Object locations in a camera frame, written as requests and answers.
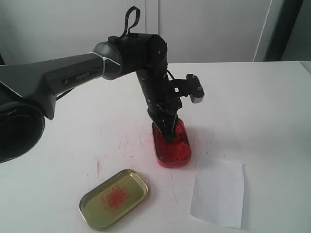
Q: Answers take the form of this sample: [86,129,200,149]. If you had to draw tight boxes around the red ink pad tin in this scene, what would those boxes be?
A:
[152,119,191,168]

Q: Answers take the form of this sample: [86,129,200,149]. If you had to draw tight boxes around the gold metal tin lid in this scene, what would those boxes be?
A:
[79,169,149,231]

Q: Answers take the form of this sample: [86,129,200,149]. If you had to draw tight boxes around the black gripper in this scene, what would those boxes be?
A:
[136,68,181,142]

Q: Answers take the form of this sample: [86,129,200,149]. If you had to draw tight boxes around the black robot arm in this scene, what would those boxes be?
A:
[0,33,181,162]

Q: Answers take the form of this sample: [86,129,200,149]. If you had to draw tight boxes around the white paper sheet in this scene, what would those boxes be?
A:
[190,157,244,229]

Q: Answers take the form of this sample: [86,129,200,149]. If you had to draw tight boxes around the white zip tie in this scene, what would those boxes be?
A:
[89,52,121,78]

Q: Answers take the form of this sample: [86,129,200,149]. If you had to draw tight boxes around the dark vertical post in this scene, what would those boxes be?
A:
[264,0,304,62]

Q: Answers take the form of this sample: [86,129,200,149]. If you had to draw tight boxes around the white cabinet doors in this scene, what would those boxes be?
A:
[0,0,282,64]

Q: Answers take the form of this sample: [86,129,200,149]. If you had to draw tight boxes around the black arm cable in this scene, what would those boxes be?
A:
[120,6,142,39]

